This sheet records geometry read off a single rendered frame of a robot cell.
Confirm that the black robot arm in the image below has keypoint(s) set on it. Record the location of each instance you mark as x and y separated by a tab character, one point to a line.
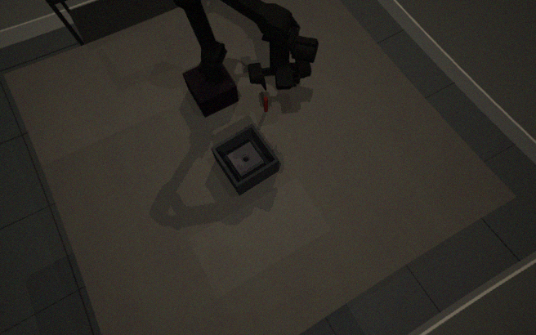
273	20

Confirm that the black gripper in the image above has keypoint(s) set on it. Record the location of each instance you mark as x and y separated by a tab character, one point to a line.
257	73

